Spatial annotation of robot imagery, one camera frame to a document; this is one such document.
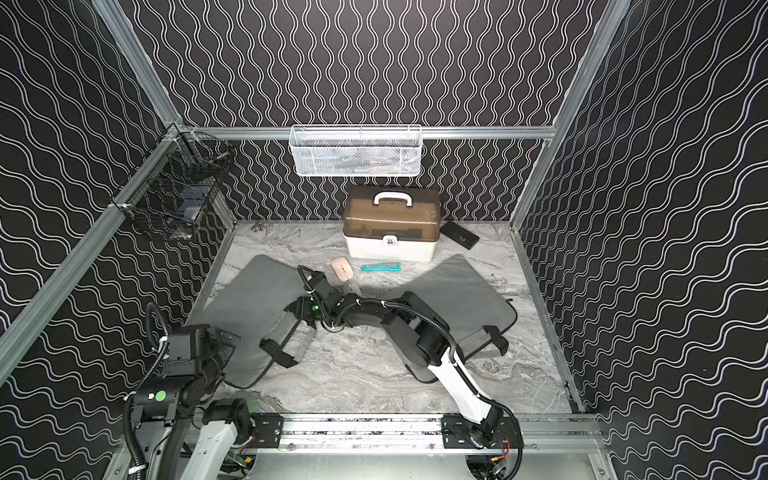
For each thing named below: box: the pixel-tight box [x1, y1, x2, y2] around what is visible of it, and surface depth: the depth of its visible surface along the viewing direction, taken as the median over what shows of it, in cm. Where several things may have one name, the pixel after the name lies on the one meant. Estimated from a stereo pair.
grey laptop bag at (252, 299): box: [189, 254, 318, 387], surface depth 94 cm
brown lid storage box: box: [343, 185, 441, 262], surface depth 102 cm
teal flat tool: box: [360, 262, 402, 272], surface depth 109 cm
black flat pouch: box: [439, 220, 480, 250], surface depth 116 cm
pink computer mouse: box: [331, 256, 354, 282], surface depth 107 cm
